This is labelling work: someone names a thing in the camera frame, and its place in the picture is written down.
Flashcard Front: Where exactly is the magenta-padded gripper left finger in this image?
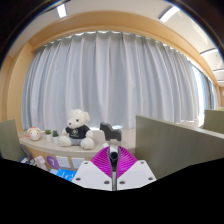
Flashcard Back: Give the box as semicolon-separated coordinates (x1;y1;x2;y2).
72;146;115;192

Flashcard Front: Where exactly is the white wall socket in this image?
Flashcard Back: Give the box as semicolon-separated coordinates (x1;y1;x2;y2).
55;155;72;169
70;157;86;170

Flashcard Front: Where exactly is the small black charger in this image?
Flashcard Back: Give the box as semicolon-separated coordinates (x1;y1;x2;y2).
108;151;120;168

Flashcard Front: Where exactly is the black horse figure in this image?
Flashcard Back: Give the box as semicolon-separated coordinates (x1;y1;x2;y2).
99;121;123;143

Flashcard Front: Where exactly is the blue printed book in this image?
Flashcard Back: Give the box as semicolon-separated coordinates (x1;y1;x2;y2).
55;168;78;183

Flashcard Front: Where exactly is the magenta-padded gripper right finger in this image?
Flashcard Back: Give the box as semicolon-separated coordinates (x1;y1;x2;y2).
114;145;157;192

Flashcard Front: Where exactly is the small orange-white plush toy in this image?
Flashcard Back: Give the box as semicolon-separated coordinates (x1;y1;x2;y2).
26;126;43;141

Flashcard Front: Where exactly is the white teddy bear, black shirt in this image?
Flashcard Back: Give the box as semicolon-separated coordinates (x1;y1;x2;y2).
58;108;96;150

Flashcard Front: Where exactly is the grey-white curtain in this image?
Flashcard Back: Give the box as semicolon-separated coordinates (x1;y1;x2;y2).
20;30;209;132

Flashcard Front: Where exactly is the long ceiling light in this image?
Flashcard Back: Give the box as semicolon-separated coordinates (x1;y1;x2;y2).
56;3;68;19
159;5;181;23

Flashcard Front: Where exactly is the small potted plant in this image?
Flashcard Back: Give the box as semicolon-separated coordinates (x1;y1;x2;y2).
51;130;60;144
44;129;53;141

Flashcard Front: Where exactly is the dark striped book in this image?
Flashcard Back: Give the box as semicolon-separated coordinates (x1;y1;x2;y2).
19;157;35;167

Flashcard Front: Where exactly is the dark brown horse figure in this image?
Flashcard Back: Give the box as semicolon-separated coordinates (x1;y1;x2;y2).
19;144;34;162

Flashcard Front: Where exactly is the pink horse figure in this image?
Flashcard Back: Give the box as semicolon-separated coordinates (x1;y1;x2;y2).
33;155;49;172

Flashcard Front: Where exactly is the olive desk partition panel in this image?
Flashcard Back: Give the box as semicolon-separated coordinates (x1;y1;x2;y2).
134;115;224;180
0;119;26;161
203;109;224;135

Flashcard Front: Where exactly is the purple round number disc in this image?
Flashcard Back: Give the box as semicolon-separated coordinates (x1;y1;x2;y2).
45;155;61;170

